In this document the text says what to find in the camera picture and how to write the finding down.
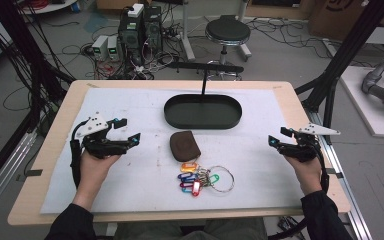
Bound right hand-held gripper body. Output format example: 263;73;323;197
277;122;342;164

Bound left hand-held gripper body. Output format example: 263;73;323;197
74;112;132;160

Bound person's right hand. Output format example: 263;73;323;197
283;153;323;197

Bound person's left hand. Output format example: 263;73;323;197
78;149;122;202

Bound white table mat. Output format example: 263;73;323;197
40;87;307;215

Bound brown pouch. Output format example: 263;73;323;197
169;130;202;163

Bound white board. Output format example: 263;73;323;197
339;65;384;140

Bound black key rack with tray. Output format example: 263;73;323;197
163;61;245;131

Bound grey power supply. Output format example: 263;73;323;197
91;34;110;62
106;35;121;62

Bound black computer tower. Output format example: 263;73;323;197
143;5;164;54
117;12;145;67

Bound person's legs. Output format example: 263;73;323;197
112;217;269;240

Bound white table leg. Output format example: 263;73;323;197
179;0;197;62

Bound white box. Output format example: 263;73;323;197
127;3;145;19

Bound black round stool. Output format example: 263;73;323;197
204;15;252;82

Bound cardboard box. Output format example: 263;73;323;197
307;0;384;42

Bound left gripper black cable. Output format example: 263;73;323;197
69;117;92;190

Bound aluminium rail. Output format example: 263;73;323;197
307;110;374;240
0;129;38;222

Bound key ring with coloured tags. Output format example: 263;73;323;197
176;161;236;198

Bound black frame post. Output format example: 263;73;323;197
0;0;76;111
294;0;384;134

